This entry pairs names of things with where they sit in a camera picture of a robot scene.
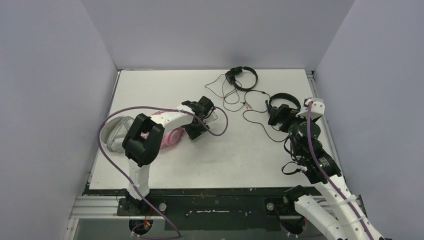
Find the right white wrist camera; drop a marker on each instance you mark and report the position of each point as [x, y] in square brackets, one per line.
[313, 108]

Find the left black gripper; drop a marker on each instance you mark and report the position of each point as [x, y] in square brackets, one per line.
[192, 133]

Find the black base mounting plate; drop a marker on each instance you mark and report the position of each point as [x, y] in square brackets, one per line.
[226, 209]

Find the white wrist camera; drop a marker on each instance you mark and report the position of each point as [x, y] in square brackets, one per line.
[210, 118]
[313, 108]

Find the small black on-ear headphones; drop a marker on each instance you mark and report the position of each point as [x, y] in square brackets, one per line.
[230, 88]

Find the white grey gaming headset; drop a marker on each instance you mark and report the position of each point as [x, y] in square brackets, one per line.
[114, 132]

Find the black headset with microphone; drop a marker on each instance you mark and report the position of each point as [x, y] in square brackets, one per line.
[281, 99]

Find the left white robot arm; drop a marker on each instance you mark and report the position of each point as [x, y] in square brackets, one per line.
[146, 135]

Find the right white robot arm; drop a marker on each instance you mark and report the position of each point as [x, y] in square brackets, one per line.
[347, 221]

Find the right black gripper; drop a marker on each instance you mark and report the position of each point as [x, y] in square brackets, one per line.
[282, 116]

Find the pink headset with cable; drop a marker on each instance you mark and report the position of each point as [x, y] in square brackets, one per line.
[169, 120]

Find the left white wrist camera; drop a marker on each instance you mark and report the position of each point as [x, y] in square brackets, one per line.
[210, 118]

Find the aluminium frame rail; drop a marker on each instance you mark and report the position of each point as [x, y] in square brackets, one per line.
[110, 217]

